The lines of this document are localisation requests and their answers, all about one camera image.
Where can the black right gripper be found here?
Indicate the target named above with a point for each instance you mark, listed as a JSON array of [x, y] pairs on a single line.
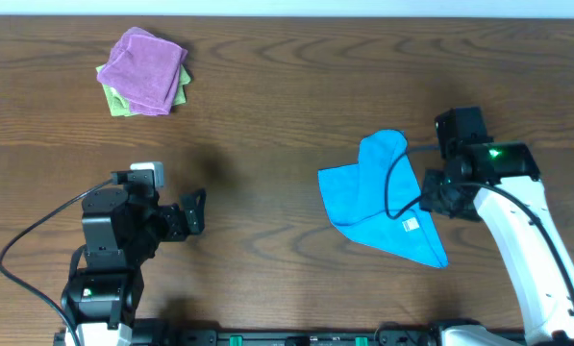
[[432, 179]]

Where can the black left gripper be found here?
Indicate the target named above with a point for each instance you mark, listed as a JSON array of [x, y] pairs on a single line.
[[190, 214]]

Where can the blue microfiber cloth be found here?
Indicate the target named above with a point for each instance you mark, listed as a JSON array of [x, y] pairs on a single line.
[[368, 201]]

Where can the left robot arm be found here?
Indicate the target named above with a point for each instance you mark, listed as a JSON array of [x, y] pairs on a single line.
[[123, 228]]

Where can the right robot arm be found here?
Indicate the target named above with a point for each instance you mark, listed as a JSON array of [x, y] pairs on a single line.
[[500, 185]]

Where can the purple folded cloth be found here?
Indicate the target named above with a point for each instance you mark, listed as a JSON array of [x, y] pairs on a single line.
[[144, 69]]

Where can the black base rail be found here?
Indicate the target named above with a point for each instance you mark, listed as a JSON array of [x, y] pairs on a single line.
[[151, 332]]

